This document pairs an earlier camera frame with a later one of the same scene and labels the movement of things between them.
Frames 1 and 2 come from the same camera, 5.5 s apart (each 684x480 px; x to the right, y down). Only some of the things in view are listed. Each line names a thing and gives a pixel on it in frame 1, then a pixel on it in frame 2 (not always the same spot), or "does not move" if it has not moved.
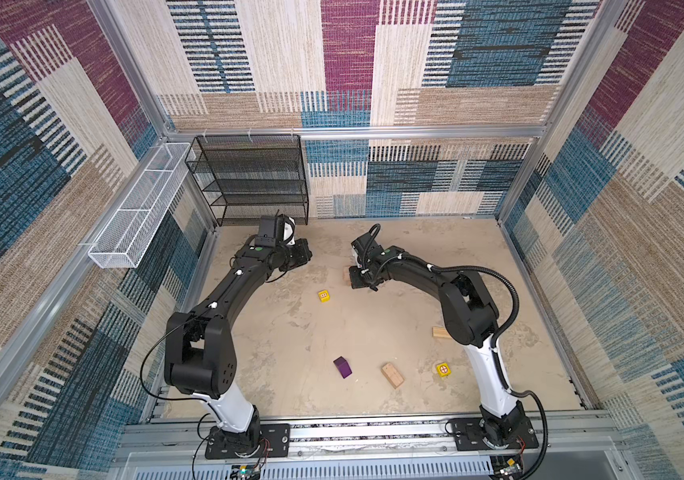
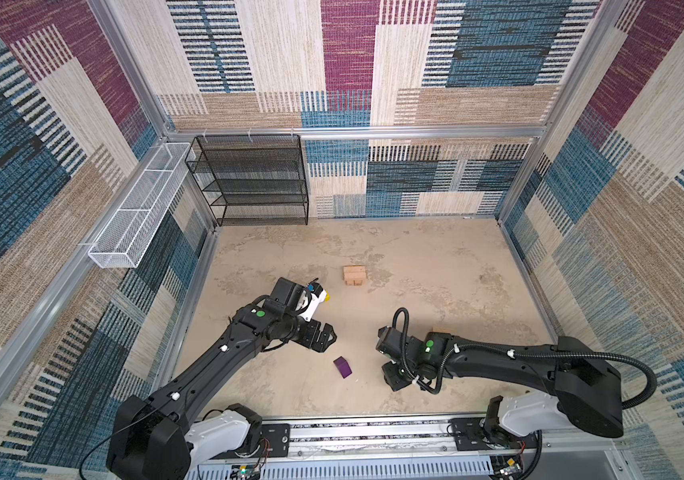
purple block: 343,367 does not move
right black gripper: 356,282 → 391,378
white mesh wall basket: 126,237 does not move
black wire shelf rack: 247,177 does not move
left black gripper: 303,253 → 321,343
